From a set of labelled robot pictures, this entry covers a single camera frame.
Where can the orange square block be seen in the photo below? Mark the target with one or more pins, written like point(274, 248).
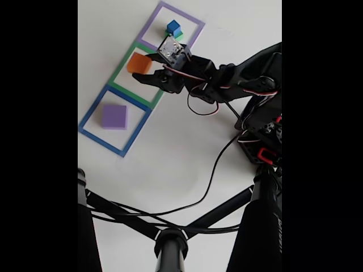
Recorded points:
point(139, 63)

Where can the green square block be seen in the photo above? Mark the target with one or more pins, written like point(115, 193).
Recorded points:
point(178, 36)

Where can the small blue cube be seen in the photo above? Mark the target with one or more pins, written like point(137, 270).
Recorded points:
point(173, 27)

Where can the purple square block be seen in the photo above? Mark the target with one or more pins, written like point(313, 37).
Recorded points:
point(114, 116)

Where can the green tape square outline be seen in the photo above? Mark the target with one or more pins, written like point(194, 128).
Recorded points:
point(120, 68)

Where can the purple tape square outline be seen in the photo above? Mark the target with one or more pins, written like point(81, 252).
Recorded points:
point(195, 37)

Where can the blue tape square outline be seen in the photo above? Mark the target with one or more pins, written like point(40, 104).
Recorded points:
point(90, 116)

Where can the red clamp piece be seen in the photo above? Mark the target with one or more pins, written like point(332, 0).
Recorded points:
point(266, 154)

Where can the black tripod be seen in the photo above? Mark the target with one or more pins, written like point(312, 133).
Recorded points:
point(170, 252)

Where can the camera circuit board blue mount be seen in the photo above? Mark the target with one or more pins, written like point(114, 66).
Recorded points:
point(174, 52)

